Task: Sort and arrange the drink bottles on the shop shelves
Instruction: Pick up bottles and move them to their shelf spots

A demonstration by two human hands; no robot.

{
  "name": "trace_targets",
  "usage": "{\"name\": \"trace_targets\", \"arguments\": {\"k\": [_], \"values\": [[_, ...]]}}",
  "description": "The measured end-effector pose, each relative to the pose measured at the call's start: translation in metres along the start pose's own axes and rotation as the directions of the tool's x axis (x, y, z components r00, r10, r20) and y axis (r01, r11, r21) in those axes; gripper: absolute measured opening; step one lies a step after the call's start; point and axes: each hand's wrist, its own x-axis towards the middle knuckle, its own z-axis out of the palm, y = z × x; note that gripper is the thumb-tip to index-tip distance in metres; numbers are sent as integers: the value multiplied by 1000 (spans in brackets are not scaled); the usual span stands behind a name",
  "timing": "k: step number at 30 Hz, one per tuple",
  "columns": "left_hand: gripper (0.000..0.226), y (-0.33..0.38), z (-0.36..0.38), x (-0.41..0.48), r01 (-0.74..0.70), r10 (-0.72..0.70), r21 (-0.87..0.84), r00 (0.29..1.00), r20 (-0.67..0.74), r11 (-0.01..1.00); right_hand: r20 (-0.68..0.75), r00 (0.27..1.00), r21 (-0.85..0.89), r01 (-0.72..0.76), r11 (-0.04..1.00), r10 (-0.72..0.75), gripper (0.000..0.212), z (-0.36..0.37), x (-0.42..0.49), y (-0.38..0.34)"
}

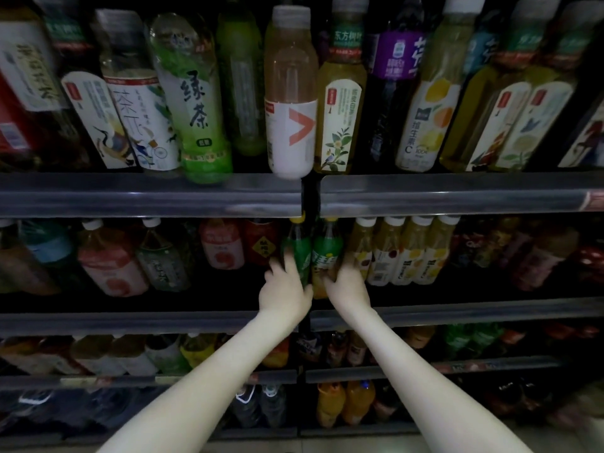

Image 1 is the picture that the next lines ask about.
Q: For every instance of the person's left hand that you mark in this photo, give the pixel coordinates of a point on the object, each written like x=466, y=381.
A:
x=285, y=297

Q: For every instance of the person's right hand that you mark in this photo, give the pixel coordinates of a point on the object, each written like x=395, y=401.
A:
x=351, y=292

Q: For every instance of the green soda bottle yellow cap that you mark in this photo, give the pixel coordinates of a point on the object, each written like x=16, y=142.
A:
x=297, y=240
x=325, y=250

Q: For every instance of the large dark plum drink bottle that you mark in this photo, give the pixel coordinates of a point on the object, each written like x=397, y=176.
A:
x=259, y=245

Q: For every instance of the pack of orange soda bottles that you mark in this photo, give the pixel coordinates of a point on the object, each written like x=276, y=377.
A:
x=330, y=403

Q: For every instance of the row of tea juice bottles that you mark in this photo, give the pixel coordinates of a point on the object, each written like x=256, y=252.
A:
x=108, y=264

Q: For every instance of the yellow tea bottle ship label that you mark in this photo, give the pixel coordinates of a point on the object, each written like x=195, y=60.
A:
x=495, y=127

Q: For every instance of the yellow tea bottle leaf label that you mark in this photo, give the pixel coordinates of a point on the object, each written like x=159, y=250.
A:
x=538, y=122

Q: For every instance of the person's right forearm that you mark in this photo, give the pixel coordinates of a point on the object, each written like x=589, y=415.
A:
x=434, y=386

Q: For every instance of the person's left forearm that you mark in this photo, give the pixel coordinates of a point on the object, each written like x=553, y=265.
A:
x=203, y=386

